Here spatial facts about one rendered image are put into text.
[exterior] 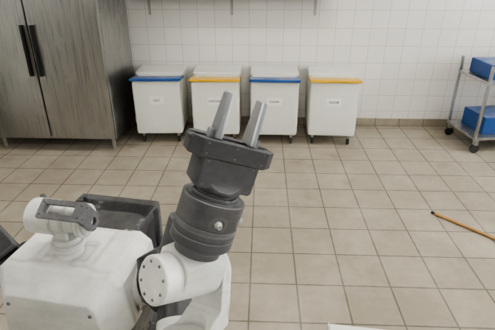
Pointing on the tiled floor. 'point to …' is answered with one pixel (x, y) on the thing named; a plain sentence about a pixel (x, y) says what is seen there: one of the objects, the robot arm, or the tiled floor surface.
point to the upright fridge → (64, 50)
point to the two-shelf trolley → (479, 113)
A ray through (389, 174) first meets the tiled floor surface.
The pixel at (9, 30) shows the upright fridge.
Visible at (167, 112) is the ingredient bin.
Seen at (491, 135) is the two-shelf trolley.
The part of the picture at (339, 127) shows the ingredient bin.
